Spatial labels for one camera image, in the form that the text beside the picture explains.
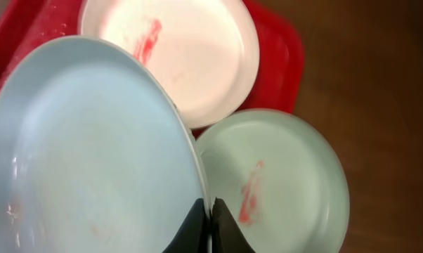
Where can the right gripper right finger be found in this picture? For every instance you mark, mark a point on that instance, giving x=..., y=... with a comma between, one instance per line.
x=225, y=232

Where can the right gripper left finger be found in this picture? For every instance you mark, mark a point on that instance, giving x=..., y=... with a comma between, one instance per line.
x=190, y=232

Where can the light blue round plate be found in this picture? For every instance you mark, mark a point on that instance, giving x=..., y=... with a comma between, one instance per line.
x=94, y=156

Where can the pale green round plate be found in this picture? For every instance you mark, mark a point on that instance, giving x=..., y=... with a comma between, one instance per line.
x=281, y=180

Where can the white round plate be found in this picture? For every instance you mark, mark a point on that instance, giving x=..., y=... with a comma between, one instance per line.
x=204, y=53

